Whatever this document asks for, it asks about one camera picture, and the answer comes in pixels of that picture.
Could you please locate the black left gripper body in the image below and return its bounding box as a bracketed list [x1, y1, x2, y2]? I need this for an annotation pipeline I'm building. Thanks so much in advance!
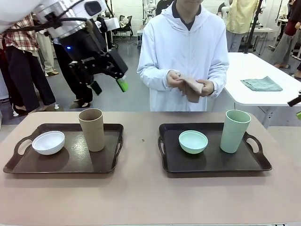
[60, 30, 111, 75]

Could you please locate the teal cloth mat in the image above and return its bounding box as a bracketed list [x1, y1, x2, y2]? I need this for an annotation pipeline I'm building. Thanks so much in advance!
[240, 75, 283, 92]

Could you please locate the brown tall cup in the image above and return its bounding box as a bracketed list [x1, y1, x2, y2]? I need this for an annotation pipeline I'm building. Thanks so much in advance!
[78, 108, 105, 153]

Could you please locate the light green tall cup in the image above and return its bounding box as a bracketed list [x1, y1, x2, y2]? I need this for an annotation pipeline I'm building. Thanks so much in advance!
[220, 109, 251, 154]

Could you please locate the white bowl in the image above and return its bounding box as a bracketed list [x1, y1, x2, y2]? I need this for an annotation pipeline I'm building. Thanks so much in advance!
[32, 131, 66, 156]

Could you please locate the beige cloth mat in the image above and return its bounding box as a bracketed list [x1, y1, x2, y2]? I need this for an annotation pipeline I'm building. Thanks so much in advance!
[177, 74, 204, 104]

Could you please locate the light green bowl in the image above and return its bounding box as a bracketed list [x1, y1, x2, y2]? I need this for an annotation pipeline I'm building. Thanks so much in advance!
[178, 130, 209, 155]

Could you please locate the person's right forearm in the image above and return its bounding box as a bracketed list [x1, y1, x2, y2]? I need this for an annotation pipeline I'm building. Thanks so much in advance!
[137, 63, 172, 89]

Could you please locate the person's left forearm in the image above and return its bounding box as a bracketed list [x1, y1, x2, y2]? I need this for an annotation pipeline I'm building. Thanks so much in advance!
[206, 62, 230, 99]

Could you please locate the dark brown serving tray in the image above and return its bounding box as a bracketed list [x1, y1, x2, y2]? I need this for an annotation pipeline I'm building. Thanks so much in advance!
[158, 122, 273, 174]
[2, 122, 125, 175]

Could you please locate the person's right hand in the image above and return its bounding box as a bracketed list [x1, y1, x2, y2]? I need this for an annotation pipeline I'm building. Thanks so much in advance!
[166, 70, 189, 93]

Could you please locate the person's left hand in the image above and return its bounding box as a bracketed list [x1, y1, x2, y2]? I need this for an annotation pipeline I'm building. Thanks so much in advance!
[196, 79, 216, 97]

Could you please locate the person in black trousers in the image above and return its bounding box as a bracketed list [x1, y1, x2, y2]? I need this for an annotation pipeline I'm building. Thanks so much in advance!
[52, 36, 95, 109]

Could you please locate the black office chair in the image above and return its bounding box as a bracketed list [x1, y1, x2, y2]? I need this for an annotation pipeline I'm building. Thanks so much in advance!
[117, 15, 135, 40]

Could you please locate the white side table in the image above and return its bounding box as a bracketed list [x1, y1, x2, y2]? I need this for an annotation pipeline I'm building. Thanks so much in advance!
[223, 52, 301, 129]

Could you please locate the person in dark red top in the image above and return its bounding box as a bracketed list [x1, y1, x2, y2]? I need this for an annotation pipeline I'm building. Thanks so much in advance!
[272, 0, 301, 69]

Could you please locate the person in plaid shirt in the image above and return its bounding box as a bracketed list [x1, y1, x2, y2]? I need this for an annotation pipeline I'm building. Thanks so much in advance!
[0, 13, 57, 115]

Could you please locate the person in white hoodie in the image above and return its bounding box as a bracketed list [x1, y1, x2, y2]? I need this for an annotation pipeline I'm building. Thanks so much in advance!
[137, 0, 230, 113]

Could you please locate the black stand pole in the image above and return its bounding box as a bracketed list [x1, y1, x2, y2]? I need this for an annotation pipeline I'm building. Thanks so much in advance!
[243, 0, 265, 54]

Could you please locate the person in beige shirt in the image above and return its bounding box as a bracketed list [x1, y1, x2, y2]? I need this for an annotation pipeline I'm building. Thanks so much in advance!
[225, 0, 261, 53]

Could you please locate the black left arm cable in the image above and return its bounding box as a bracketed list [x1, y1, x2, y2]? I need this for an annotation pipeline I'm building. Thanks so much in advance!
[3, 9, 89, 38]

